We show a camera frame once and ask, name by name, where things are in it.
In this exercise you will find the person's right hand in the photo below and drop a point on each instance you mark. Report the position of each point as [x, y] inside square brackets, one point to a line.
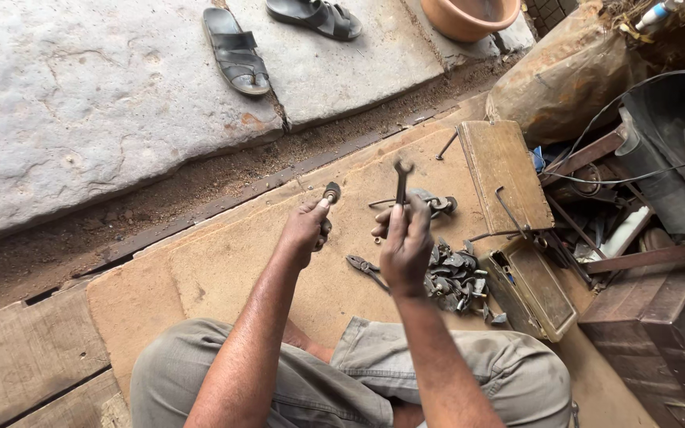
[405, 249]

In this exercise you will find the pile of dark metal parts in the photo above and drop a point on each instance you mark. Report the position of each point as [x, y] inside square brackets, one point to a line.
[455, 276]

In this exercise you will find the open wooden toolbox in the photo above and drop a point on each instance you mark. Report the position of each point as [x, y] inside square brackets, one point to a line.
[518, 220]

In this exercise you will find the person's left hand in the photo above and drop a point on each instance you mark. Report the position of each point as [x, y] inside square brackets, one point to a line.
[304, 229]

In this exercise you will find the small round metal part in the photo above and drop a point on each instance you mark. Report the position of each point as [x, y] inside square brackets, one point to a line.
[331, 192]

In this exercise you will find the person's grey shorts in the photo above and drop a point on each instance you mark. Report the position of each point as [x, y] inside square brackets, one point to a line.
[497, 368]

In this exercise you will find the long metal bolt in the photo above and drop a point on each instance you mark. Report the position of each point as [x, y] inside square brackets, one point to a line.
[447, 144]

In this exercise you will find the orange plastic basin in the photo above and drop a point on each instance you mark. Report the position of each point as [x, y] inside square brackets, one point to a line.
[470, 16]

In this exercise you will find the white spray bottle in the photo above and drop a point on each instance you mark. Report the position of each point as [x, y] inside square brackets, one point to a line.
[657, 13]

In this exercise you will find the brown burlap sack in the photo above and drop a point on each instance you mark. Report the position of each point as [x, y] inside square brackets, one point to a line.
[565, 86]

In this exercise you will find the black sandal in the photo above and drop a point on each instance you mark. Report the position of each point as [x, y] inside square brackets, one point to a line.
[316, 16]
[235, 50]

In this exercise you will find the dark wooden box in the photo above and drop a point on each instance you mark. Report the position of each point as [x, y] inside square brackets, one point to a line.
[660, 339]

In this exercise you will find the dark open-end wrench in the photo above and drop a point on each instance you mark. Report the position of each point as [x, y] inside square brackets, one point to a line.
[402, 181]

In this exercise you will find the grey metal pedal part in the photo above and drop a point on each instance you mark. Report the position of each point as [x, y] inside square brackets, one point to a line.
[437, 202]

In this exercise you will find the brown cardboard mat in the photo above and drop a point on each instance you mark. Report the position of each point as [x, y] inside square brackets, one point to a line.
[330, 273]

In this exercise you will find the dark metal pliers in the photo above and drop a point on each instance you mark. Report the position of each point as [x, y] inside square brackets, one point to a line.
[366, 270]

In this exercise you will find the heap of metal scrap tools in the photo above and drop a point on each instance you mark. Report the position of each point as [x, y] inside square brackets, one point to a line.
[622, 202]

